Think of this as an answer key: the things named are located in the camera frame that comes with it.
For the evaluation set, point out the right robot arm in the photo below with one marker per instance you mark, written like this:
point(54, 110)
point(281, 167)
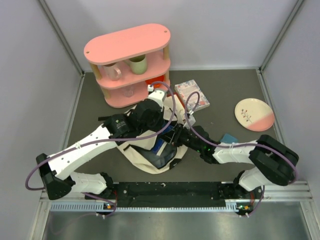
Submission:
point(272, 162)

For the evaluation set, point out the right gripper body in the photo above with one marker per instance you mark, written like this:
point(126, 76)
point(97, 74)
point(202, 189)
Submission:
point(182, 136)

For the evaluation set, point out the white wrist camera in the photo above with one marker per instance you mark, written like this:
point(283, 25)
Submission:
point(156, 94)
point(189, 119)

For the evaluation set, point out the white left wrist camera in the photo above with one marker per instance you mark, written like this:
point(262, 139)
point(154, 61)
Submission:
point(156, 94)

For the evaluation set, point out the green mug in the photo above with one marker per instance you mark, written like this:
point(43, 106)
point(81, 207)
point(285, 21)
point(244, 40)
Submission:
point(138, 64)

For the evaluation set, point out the cream canvas backpack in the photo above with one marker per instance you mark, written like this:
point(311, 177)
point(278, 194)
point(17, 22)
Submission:
point(137, 147)

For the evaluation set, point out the red-bordered white book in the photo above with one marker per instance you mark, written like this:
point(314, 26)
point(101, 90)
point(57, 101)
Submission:
point(179, 106)

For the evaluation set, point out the pink mug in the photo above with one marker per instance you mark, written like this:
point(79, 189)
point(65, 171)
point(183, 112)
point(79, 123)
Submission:
point(113, 71)

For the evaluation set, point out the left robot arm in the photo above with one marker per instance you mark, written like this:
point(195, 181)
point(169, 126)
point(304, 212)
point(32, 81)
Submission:
point(58, 171)

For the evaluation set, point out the clear glass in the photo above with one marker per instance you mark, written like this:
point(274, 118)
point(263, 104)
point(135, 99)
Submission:
point(128, 91)

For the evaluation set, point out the pink three-tier shelf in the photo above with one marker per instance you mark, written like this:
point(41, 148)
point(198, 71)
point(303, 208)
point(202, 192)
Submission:
point(150, 39)

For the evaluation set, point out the floral white book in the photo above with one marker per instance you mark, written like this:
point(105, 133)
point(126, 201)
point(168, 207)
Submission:
point(185, 89)

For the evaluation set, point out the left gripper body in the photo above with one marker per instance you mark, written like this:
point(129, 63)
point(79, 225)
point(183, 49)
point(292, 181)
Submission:
point(155, 125)

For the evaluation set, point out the cream and pink plate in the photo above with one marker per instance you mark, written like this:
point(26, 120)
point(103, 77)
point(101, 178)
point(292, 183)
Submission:
point(254, 114)

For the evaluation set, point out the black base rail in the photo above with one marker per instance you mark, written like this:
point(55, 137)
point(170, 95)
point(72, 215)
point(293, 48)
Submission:
point(177, 194)

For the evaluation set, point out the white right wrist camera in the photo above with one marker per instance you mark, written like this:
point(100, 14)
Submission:
point(189, 119)

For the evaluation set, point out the blue orange book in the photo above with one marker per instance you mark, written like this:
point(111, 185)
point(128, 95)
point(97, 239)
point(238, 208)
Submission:
point(159, 141)

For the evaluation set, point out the orange bowl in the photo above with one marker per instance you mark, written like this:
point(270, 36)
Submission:
point(160, 78)

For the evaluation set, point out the grey cable duct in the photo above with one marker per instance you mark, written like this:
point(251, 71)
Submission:
point(232, 206)

